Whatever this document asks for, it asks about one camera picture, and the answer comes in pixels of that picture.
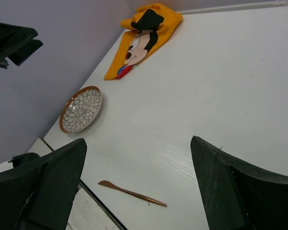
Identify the yellow Mickey Mouse placemat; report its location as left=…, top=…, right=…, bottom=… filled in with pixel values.
left=104, top=3, right=183, bottom=81

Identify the floral patterned ceramic plate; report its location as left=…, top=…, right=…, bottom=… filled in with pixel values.
left=59, top=86, right=102, bottom=134

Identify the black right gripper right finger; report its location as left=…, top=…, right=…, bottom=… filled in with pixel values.
left=191, top=136, right=288, bottom=230

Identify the copper butter knife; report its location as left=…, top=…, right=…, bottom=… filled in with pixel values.
left=98, top=180, right=167, bottom=207

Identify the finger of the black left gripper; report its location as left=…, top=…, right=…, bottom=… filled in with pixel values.
left=0, top=23, right=43, bottom=69

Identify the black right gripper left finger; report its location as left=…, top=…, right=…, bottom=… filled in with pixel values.
left=0, top=138, right=87, bottom=230

